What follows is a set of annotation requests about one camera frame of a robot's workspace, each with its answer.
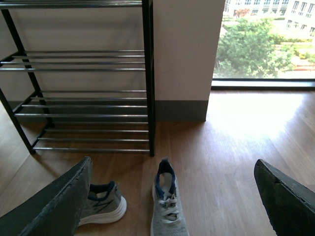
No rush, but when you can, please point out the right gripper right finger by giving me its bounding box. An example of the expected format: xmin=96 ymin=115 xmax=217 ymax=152
xmin=254 ymin=159 xmax=315 ymax=236

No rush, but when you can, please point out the black metal shoe rack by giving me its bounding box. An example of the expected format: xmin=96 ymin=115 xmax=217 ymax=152
xmin=0 ymin=0 xmax=156 ymax=156

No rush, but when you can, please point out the grey sneaker navy collar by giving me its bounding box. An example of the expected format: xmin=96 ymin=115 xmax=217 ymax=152
xmin=79 ymin=181 xmax=127 ymax=226

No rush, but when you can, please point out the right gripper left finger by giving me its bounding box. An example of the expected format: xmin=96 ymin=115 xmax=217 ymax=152
xmin=0 ymin=157 xmax=93 ymax=236

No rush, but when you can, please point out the grey sneaker with laces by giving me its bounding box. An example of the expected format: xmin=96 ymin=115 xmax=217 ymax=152
xmin=150 ymin=157 xmax=189 ymax=236

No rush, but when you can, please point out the black window frame right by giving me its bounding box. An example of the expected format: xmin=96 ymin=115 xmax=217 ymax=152
xmin=211 ymin=78 xmax=315 ymax=91

